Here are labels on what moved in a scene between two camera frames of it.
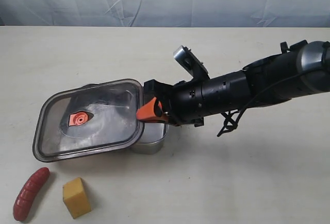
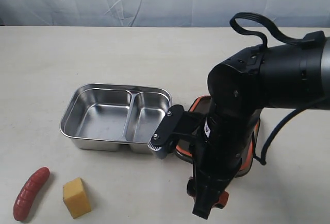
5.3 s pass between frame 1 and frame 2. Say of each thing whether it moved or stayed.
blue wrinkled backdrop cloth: stayed
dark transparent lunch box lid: moved
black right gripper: moved
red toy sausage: stayed
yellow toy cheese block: stayed
